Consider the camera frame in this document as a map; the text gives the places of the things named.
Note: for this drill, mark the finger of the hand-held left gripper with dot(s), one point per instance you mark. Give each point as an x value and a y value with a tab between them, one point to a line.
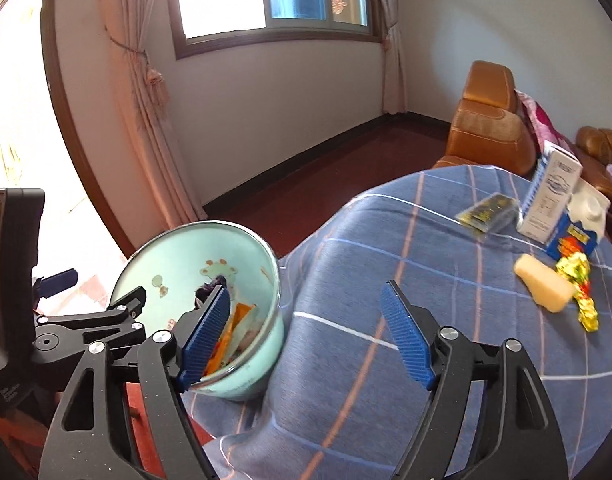
121	310
58	281

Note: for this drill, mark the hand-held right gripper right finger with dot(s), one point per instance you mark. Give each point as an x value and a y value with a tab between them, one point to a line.
406	335

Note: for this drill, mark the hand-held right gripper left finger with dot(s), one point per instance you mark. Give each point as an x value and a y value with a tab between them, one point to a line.
206	335

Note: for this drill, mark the orange snack wrapper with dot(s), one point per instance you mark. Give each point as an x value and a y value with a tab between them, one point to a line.
238	320

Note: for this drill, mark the yellow clear plastic bag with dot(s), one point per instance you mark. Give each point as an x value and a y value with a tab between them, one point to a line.
248	342

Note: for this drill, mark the purple foil candy wrapper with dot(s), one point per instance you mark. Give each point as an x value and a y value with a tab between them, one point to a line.
208	287

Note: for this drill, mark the mint green enamel basin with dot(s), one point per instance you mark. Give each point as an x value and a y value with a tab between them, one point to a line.
186	255

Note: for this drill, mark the blue checked blanket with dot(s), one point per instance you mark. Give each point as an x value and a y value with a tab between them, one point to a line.
366	260

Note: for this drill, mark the small dark green packet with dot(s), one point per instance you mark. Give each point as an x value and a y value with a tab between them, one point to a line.
486	212

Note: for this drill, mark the pale yellow foam block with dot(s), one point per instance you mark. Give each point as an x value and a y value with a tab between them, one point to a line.
543	282

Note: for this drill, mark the gold foil candy wrapper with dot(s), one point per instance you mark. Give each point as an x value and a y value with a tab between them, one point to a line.
586	305

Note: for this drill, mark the wide pink curtain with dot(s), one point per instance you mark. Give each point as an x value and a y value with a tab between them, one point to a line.
146	110

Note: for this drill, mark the blue drink carton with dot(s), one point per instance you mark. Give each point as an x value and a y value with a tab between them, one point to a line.
576	240

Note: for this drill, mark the white drink carton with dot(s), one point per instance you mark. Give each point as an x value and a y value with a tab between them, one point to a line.
551	190

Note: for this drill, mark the brown leather sofa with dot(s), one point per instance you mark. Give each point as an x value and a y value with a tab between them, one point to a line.
486	140

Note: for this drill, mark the pink floral cloth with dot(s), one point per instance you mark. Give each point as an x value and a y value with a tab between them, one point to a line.
546	120

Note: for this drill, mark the narrow pink curtain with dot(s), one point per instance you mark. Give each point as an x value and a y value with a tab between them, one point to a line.
391	50

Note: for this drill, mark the brown framed window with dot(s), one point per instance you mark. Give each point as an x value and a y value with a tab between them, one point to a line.
266	0

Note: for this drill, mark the dark wooden door frame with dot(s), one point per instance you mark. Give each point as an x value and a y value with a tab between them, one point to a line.
61	85

